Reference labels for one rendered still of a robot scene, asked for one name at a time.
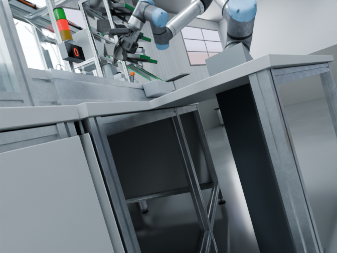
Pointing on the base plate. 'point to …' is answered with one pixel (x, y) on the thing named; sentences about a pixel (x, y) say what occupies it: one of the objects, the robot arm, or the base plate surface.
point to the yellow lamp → (65, 34)
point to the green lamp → (59, 14)
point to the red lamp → (62, 24)
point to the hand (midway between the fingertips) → (113, 60)
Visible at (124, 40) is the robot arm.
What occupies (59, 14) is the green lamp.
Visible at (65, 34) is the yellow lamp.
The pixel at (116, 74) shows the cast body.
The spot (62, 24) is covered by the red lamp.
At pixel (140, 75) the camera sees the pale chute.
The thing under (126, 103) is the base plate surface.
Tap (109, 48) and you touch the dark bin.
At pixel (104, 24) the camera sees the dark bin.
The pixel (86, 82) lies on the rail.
